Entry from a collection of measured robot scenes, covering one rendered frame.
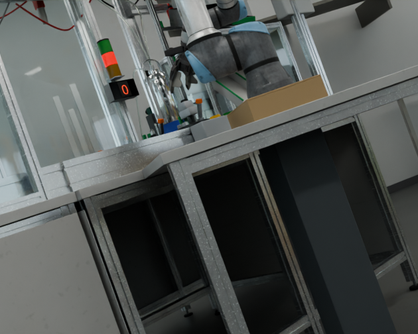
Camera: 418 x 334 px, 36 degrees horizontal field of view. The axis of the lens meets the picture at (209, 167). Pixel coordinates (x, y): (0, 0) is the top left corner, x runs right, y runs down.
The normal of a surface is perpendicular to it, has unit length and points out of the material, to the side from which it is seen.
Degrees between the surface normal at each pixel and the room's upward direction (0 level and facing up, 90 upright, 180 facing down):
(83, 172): 90
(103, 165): 90
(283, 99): 90
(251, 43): 90
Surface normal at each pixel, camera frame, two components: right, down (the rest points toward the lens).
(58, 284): 0.63, -0.25
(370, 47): 0.21, -0.11
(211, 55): -0.03, 0.03
